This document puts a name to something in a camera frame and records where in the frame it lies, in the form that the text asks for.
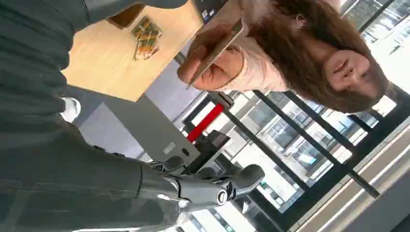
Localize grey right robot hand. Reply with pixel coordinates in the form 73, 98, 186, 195
0, 123, 266, 232

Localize person's left hand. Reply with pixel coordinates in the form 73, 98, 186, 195
177, 20, 246, 91

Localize green orange snack packets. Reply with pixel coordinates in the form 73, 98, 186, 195
131, 16, 163, 61

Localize grey laptop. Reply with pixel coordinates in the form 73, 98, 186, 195
193, 0, 230, 24

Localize red barrier belt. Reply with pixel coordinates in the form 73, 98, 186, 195
187, 103, 225, 143

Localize grey sign stand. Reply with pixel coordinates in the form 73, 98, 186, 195
102, 93, 202, 164

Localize wooden card box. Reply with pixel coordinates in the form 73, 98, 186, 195
107, 3, 146, 30

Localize white rounded object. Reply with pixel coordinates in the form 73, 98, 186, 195
60, 97, 81, 123

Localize person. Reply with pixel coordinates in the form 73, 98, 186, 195
177, 0, 390, 114

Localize black window frame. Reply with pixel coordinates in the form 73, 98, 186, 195
179, 81, 410, 232

